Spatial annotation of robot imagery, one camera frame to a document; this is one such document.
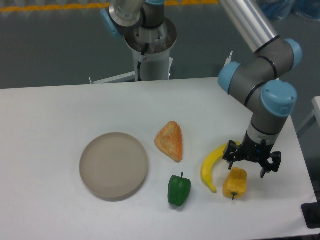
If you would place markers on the yellow floor marking tape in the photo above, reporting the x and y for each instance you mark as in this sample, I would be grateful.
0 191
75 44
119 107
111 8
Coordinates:
8 6

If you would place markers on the orange toy bread slice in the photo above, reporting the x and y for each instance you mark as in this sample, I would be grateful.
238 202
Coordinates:
169 141

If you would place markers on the black device at table edge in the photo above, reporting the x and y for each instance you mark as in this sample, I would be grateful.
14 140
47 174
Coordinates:
311 214

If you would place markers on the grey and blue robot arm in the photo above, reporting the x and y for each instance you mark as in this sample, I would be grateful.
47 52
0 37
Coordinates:
256 85

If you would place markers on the white furniture at right edge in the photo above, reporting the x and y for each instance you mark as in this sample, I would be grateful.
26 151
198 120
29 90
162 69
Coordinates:
312 118

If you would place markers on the yellow toy bell pepper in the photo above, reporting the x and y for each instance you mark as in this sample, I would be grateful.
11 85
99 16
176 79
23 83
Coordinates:
235 185

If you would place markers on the yellow toy banana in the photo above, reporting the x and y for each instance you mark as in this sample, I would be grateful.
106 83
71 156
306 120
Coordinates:
208 164

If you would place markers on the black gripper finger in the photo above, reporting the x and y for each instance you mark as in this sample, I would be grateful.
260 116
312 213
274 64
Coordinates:
232 153
271 163

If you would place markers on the green toy bell pepper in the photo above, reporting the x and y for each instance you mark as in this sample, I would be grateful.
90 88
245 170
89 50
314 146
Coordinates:
178 190

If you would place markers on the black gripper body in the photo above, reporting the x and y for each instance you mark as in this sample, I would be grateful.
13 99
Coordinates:
256 152

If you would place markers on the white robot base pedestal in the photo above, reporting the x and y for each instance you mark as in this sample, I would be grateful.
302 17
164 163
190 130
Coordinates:
150 53

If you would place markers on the beige round plate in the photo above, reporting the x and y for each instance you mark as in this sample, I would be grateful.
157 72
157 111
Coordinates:
114 166

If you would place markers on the white table frame bracket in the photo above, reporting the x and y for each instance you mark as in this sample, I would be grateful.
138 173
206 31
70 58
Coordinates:
229 59

